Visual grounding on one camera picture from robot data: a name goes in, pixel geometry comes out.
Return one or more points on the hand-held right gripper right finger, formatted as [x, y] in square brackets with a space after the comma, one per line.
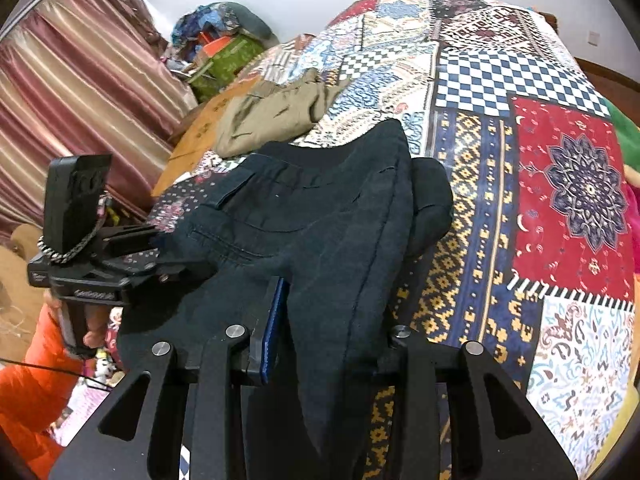
[416, 356]

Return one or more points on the tan plush cushion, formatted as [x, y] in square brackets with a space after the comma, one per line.
[20, 265]

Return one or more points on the person's left forearm orange sleeve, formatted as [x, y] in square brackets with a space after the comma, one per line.
[35, 385]

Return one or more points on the brown printed cloth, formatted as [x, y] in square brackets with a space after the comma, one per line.
[200, 135]

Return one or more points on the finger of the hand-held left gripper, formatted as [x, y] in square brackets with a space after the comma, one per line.
[135, 236]
[170, 274]

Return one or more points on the striped pink curtain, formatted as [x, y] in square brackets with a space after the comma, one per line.
[75, 85]

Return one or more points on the white wall socket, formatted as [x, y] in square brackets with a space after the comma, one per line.
[594, 37]

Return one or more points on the patchwork printed bedspread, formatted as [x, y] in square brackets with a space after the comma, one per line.
[500, 160]

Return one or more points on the pile of clothes and bags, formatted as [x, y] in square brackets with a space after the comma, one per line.
[220, 25]

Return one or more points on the green cardboard box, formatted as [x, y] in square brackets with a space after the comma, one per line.
[227, 65]

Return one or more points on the colourful fleece blanket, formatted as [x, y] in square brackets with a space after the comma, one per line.
[631, 135]

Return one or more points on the black pants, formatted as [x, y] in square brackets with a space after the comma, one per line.
[300, 220]

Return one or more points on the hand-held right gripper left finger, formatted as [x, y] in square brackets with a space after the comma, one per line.
[275, 331]

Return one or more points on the pink floral sheet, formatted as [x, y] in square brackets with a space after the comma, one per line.
[90, 410]

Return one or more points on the khaki pants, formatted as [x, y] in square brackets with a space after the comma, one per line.
[270, 110]

